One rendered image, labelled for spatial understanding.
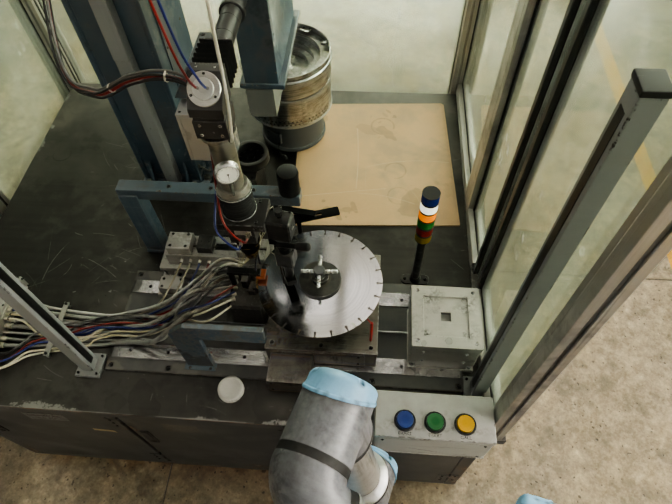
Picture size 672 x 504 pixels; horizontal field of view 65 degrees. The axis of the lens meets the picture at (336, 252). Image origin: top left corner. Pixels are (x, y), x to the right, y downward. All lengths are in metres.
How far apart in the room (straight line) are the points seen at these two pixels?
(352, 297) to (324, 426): 0.63
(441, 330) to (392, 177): 0.68
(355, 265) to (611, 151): 0.83
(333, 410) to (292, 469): 0.10
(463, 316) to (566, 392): 1.08
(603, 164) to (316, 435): 0.53
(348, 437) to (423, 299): 0.70
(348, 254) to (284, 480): 0.79
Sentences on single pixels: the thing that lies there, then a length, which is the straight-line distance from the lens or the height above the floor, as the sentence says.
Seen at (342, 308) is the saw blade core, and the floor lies 0.95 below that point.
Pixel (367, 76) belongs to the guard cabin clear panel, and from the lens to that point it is 2.24.
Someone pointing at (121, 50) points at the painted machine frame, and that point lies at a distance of 1.58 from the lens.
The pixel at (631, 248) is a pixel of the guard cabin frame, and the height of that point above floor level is 1.61.
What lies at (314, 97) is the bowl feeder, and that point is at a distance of 1.79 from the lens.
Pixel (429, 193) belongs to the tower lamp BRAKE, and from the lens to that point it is 1.30.
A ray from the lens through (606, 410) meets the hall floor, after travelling 2.47.
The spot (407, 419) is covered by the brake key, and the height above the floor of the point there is 0.91.
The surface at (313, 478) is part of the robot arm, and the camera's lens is 0.77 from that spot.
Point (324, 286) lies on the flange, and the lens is 1.37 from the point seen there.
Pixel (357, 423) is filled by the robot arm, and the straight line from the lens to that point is 0.81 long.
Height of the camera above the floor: 2.14
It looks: 56 degrees down
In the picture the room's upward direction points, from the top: 2 degrees counter-clockwise
